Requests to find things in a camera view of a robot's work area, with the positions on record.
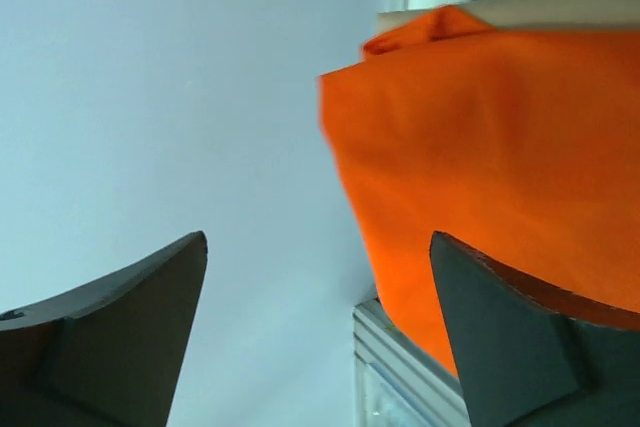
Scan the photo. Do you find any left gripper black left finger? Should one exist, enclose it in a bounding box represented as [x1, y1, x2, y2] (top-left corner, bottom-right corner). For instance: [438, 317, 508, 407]
[1, 231, 207, 426]

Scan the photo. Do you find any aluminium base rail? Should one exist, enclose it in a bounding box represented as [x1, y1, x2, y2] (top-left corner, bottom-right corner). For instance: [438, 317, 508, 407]
[353, 298, 470, 427]

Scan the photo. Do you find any folded beige t shirt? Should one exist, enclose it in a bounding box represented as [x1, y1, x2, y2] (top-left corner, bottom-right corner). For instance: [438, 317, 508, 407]
[375, 0, 640, 36]

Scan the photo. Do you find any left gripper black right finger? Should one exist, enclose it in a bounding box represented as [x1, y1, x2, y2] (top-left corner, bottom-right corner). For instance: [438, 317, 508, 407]
[430, 232, 639, 426]

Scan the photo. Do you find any orange t shirt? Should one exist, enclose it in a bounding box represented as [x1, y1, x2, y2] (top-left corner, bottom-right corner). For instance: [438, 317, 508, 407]
[319, 6, 639, 370]

